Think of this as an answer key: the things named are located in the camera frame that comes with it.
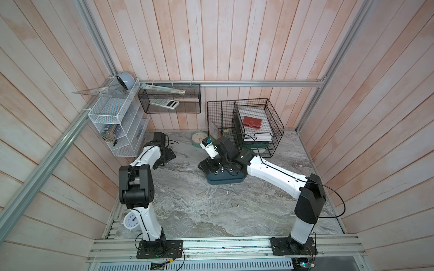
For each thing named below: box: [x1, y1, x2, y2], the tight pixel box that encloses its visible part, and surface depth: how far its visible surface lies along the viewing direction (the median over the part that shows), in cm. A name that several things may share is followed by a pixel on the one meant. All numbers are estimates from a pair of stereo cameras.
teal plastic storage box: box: [206, 170, 247, 185], surface depth 97 cm
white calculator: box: [149, 98, 180, 110], surface depth 100 cm
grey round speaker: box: [116, 71, 136, 90], surface depth 85 cm
